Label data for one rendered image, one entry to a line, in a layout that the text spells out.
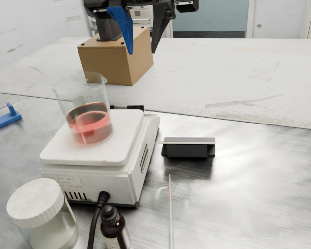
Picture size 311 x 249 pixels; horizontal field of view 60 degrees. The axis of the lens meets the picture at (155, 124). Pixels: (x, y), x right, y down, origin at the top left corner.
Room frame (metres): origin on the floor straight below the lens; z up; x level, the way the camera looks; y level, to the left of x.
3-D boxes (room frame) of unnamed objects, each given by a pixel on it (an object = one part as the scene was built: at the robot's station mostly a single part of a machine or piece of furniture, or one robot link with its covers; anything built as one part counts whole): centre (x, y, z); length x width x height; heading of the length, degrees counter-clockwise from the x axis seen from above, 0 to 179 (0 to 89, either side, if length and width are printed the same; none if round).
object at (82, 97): (0.31, 0.08, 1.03); 0.07 x 0.06 x 0.08; 71
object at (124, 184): (0.34, 0.08, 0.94); 0.22 x 0.13 x 0.08; 165
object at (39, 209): (0.21, 0.15, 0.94); 0.06 x 0.06 x 0.08
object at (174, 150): (0.35, -0.05, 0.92); 0.09 x 0.06 x 0.04; 76
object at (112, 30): (0.72, 0.08, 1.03); 0.07 x 0.07 x 0.06; 59
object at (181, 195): (0.25, -0.01, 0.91); 0.06 x 0.06 x 0.02
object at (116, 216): (0.19, 0.06, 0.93); 0.03 x 0.03 x 0.07
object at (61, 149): (0.31, 0.09, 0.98); 0.12 x 0.12 x 0.01; 75
